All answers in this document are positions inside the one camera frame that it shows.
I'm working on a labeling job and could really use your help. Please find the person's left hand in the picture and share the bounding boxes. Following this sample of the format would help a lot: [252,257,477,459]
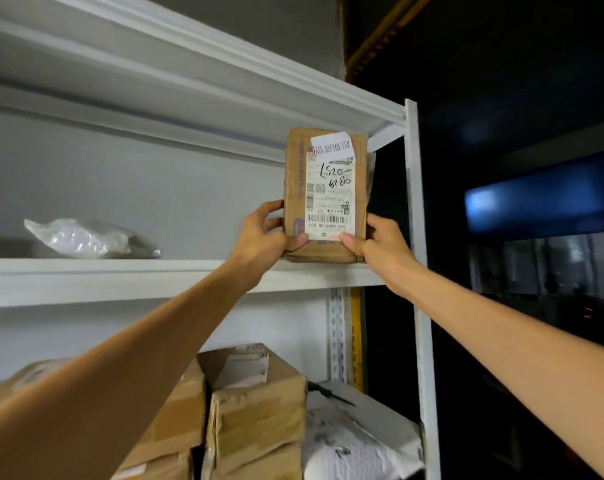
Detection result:
[229,199,310,291]

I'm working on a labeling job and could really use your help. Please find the person's right hand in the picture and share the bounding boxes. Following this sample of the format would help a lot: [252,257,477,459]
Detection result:
[339,213,426,299]

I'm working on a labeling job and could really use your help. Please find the small dark taped box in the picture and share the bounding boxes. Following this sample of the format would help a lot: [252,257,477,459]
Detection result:
[283,128,376,265]

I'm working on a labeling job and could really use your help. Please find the white metal shelf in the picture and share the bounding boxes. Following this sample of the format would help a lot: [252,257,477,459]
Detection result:
[0,0,442,480]

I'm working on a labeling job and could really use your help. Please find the small white plastic bag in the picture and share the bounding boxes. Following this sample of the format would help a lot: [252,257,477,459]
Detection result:
[24,218,162,259]

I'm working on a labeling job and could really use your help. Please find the person's right forearm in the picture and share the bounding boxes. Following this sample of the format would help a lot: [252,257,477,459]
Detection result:
[396,267,604,458]

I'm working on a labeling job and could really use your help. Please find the person's left forearm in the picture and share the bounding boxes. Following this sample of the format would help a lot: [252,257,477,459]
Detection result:
[0,264,253,480]

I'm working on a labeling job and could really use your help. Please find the large dusty cardboard box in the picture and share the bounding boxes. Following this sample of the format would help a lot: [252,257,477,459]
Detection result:
[197,343,308,475]

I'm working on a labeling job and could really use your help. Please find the box with handwritten label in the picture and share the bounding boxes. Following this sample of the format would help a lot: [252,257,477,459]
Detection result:
[117,359,207,471]

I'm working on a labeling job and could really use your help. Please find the white mailer bag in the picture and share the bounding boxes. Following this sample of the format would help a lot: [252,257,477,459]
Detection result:
[301,382,425,480]

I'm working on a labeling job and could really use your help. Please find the box with yellow tape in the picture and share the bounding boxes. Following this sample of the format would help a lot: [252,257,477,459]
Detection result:
[111,449,193,480]

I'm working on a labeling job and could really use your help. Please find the cardboard box with black handwriting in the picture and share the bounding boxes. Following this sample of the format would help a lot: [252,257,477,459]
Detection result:
[0,359,71,413]

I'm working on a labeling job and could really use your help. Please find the yellow sticker strip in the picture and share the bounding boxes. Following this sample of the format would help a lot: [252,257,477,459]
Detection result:
[349,288,366,393]

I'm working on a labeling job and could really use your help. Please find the yellow ceiling beam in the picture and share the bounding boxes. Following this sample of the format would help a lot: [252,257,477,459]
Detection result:
[346,0,432,78]

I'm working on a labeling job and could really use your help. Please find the small box two labels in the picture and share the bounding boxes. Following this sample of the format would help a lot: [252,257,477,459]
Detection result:
[221,442,302,480]

